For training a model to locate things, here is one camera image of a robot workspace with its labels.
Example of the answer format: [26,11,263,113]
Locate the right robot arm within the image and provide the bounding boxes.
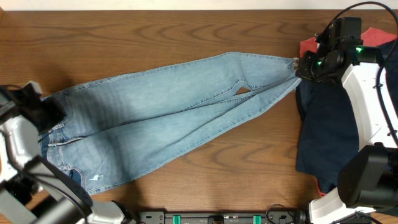
[296,44,397,223]

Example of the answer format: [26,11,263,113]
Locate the red t-shirt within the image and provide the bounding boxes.
[299,27,397,58]

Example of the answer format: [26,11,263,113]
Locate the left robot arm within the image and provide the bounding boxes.
[1,82,140,223]

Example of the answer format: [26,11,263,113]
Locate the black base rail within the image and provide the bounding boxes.
[139,208,310,224]

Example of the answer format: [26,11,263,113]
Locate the navy blue folded garment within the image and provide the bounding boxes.
[295,40,398,194]

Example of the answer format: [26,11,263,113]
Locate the light blue denim jeans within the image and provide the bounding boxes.
[39,52,300,194]

